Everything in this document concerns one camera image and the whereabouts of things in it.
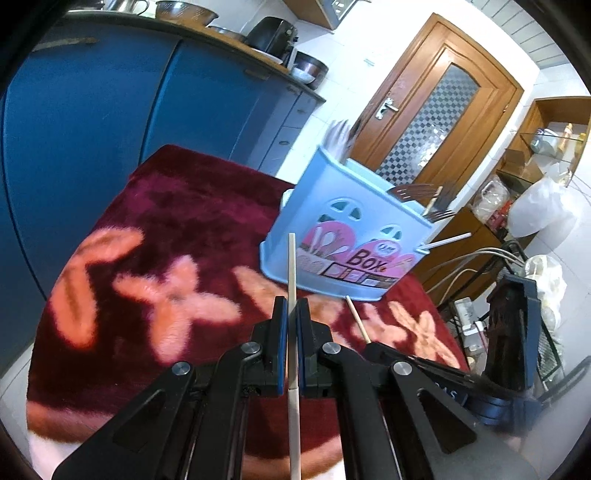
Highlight blue cabinet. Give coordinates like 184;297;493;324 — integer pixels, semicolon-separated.
0;11;326;372

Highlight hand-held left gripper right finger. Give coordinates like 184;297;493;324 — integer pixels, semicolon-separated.
295;298;539;480

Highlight steel bowl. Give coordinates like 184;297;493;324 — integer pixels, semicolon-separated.
104;0;151;14
290;51;330;85

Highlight white power strip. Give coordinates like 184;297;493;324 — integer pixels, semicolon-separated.
455;298;490;352

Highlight thin white rod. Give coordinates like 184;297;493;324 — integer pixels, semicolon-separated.
416;232;472;254

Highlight wall cabinet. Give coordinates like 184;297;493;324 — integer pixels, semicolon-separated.
285;0;371;31

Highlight clear plastic bag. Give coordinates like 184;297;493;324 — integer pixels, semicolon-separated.
470;178;512;228

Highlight maroon floral blanket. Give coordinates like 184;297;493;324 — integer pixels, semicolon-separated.
27;144;472;468

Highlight black kitchen appliance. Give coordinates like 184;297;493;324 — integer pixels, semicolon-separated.
244;16;299;57

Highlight black wire rack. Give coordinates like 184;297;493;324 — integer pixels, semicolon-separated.
536;318;591;404

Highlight steel colander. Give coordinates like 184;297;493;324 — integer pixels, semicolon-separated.
154;0;219;27

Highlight wooden shelf unit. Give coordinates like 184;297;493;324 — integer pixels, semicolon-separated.
416;96;591;303

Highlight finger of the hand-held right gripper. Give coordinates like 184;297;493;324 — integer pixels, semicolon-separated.
485;274;541;393
362;342;490;403

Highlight white fork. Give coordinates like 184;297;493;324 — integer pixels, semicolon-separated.
323;119;357;165

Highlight light blue utensil holder box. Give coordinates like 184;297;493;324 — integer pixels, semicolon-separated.
259;145;437;303

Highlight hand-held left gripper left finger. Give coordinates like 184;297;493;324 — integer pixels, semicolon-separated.
52;296;289;480

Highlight white plastic bag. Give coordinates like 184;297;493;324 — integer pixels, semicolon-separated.
507;176;588;239

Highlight wooden door with glass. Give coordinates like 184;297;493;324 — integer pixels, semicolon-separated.
344;13;525;206

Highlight wooden chopstick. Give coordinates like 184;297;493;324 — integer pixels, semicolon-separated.
346;296;373;345
286;233;303;480

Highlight grey cables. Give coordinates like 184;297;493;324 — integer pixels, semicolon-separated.
425;247;527;298

